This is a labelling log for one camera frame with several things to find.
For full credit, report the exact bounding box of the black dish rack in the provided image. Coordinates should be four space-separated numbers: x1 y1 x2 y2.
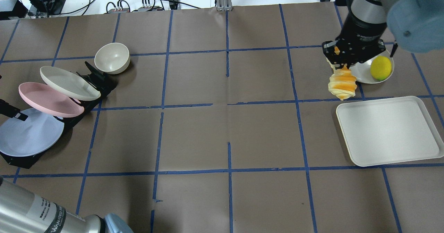
1 62 117 169

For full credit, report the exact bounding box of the cream plate in rack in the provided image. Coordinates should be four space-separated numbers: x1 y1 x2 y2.
40 66 101 101

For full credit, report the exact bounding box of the pink plate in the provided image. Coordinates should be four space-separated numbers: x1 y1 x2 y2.
18 82 85 118

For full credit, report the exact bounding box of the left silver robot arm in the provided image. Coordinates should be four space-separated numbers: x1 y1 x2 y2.
1 100 132 233

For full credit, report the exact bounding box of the blue plate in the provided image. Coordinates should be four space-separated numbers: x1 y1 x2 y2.
0 108 65 157

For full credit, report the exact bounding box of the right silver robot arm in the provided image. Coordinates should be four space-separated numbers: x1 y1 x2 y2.
322 0 444 70

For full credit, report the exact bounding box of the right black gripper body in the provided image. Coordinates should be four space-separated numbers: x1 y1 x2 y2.
322 13 387 67

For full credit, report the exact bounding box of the cream rectangular tray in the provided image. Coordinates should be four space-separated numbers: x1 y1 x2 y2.
335 96 443 167

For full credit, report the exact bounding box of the yellow lemon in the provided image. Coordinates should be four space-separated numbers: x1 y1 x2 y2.
370 56 393 81

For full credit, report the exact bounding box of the cream plate under lemon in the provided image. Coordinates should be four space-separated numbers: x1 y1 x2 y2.
350 50 394 84

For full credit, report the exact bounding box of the cream bowl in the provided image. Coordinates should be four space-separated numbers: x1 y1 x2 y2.
94 42 130 75

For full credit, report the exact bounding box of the yellow orange bread roll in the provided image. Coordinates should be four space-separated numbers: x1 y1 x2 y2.
328 65 357 101

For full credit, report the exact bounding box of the black device on stand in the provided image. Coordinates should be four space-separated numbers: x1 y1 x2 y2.
0 0 66 20

